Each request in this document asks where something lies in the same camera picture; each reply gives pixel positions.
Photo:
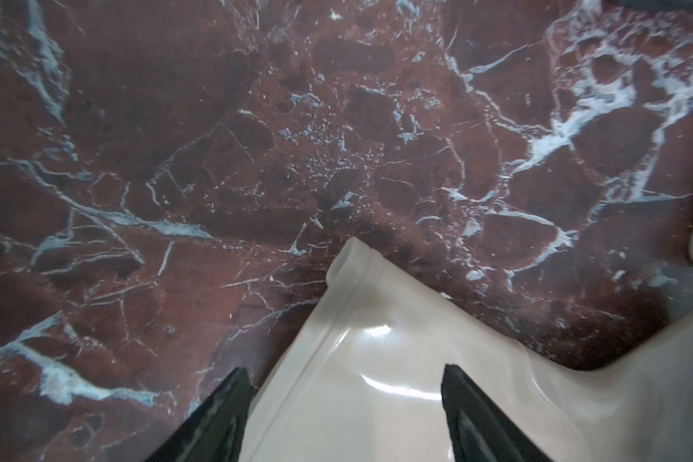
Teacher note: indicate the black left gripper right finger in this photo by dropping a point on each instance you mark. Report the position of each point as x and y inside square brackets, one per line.
[478, 428]

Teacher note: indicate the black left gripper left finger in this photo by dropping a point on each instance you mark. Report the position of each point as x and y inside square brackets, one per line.
[215, 431]

